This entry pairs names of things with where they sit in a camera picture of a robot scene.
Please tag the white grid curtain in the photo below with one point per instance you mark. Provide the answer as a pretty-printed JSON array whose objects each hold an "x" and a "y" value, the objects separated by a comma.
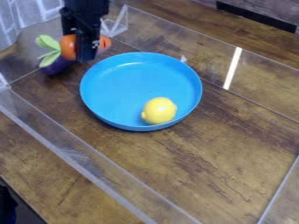
[{"x": 21, "y": 13}]

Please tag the clear acrylic enclosure wall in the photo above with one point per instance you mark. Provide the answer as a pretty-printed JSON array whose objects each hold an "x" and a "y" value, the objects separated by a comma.
[{"x": 222, "y": 168}]

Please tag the purple toy eggplant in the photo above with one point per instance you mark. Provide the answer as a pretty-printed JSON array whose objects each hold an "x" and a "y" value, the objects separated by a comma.
[{"x": 57, "y": 66}]

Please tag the orange toy carrot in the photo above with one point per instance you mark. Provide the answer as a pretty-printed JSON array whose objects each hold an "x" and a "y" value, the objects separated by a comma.
[{"x": 61, "y": 49}]

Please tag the blue round tray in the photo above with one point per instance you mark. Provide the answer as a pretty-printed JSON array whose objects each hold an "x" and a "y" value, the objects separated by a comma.
[{"x": 121, "y": 82}]

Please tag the yellow toy lemon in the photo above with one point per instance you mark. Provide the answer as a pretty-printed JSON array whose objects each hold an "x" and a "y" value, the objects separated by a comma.
[{"x": 159, "y": 111}]

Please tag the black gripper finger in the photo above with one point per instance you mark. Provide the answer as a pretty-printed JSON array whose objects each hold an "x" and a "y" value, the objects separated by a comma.
[
  {"x": 87, "y": 45},
  {"x": 68, "y": 25}
]

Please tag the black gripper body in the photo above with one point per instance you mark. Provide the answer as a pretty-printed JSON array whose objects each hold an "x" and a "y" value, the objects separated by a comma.
[{"x": 87, "y": 11}]

